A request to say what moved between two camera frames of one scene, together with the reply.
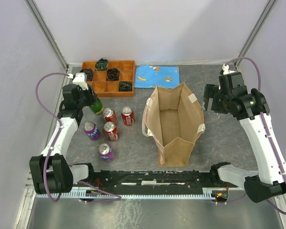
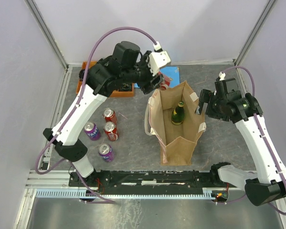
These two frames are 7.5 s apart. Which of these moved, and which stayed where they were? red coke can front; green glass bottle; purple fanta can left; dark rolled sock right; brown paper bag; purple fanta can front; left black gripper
Moved: left black gripper; green glass bottle
Stayed: purple fanta can front; red coke can front; purple fanta can left; dark rolled sock right; brown paper bag
